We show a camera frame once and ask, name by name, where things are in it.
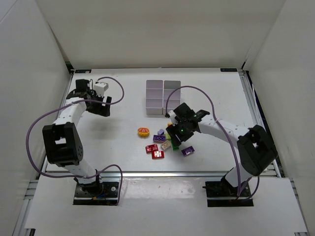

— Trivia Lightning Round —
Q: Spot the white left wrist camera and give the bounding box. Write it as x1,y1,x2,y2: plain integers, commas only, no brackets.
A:
93,82,109,96

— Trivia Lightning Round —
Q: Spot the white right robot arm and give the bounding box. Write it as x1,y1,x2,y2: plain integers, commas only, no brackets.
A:
166,103,278,189

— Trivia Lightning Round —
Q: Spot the dark green lego brick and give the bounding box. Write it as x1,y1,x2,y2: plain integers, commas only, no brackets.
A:
171,140,181,150

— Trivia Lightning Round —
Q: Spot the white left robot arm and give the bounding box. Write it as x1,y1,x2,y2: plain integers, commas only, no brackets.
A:
42,79,112,185

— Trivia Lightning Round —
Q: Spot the purple lego brick with holes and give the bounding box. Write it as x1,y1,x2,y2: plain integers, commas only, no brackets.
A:
153,135,166,143

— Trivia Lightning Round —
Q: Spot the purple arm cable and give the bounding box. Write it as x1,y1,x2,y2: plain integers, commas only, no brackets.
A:
26,76,125,206
164,85,260,199

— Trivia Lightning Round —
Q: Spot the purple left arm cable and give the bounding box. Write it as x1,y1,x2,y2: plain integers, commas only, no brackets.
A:
26,76,125,206

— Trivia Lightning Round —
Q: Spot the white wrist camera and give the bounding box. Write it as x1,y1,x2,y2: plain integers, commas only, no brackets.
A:
167,110,178,126
93,82,109,96

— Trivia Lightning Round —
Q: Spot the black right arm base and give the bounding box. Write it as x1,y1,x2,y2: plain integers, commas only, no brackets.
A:
202,181,254,207

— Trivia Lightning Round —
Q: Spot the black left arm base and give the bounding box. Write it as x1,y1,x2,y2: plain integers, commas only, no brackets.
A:
72,181,120,206

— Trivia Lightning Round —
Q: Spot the orange round lego piece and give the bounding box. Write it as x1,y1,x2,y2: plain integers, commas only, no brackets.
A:
137,127,150,138

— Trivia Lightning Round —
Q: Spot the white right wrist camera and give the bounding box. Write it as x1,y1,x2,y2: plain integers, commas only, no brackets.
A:
167,110,178,126

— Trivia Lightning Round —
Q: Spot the small lilac lego brick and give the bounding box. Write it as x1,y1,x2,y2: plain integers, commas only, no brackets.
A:
157,129,164,136

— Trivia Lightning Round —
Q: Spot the purple lego brick right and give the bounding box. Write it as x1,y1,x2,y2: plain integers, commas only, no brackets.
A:
181,146,195,156

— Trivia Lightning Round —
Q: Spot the red lego brick left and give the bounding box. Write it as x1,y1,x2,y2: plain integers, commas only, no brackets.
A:
145,144,158,154

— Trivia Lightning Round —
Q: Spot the red lego brick with dots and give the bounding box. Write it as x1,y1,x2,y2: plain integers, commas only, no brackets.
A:
151,150,164,160

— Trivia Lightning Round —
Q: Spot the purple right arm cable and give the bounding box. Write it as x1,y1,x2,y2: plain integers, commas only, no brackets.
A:
164,85,260,199

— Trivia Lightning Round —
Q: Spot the tan lego brick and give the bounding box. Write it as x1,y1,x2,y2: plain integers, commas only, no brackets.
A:
160,140,172,151

